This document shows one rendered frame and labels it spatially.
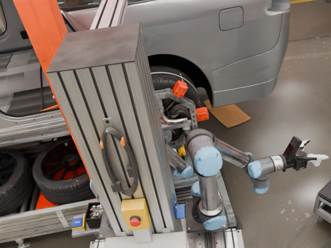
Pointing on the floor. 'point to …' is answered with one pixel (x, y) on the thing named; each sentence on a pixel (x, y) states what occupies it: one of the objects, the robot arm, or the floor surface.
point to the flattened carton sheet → (228, 114)
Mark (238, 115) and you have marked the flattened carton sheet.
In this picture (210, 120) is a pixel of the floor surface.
